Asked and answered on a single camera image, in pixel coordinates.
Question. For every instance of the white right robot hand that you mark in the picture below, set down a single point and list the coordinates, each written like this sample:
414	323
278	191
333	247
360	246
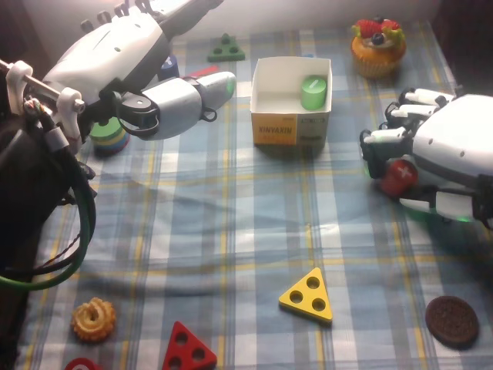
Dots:
454	135

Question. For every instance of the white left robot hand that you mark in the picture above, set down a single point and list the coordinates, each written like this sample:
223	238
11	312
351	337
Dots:
111	54

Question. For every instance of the red cylinder with white cross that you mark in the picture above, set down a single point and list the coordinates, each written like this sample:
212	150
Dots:
398	181

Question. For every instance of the green cylinder block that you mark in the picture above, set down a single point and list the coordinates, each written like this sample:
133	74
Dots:
312	94

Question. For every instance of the white paper box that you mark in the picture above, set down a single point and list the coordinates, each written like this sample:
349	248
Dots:
277	129

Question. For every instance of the rainbow stacking rings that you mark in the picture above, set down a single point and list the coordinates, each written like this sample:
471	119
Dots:
109	138

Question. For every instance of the red rectangular block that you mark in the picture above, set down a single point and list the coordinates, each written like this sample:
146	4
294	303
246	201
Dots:
202	72

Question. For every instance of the green triangle block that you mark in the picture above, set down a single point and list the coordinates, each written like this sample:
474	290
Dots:
225	52

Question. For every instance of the toy fruit cupcake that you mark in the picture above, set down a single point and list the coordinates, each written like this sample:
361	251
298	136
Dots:
377	50

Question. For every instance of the chocolate sandwich cookie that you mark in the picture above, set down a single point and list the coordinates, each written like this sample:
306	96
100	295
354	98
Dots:
451	320

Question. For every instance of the yellow triangle with three holes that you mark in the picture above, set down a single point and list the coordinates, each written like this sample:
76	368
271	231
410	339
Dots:
308	294

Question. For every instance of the blue plaid tablecloth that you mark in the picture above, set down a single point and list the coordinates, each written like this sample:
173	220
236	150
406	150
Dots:
246	231

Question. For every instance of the swirl butter cookie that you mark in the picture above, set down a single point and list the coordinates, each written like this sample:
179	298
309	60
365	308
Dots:
92	320

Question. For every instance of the red triangle with three holes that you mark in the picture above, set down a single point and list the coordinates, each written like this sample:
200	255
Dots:
186	348

